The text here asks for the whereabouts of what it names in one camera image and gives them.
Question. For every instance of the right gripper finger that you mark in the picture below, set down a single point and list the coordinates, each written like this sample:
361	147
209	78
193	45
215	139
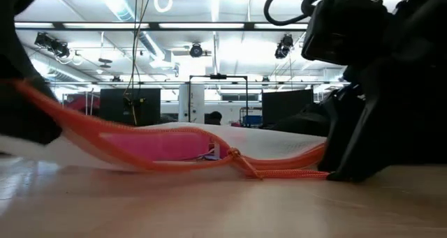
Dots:
363	143
344	126

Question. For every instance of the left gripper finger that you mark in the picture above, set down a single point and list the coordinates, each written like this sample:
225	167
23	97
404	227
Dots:
24	112

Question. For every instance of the mesh pouch with orange zipper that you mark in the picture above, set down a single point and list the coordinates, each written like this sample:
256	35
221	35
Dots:
279	142

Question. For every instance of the black partition panel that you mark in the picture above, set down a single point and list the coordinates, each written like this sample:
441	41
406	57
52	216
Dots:
115	107
286	107

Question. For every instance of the person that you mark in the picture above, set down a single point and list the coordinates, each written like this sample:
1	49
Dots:
213	118

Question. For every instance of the pink flat item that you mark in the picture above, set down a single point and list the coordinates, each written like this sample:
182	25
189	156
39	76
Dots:
157	146

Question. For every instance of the white pillar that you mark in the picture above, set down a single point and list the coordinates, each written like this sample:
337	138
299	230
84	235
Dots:
191	103

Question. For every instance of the black overhead camera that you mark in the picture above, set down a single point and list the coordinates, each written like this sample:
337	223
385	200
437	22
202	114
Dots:
52	45
284	45
196	50

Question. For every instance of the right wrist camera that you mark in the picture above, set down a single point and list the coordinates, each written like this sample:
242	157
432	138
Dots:
342	28

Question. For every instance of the black stand frame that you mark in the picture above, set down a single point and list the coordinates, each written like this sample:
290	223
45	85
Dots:
218	76

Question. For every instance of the black overhead frame bar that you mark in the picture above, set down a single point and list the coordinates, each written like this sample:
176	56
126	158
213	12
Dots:
157	26

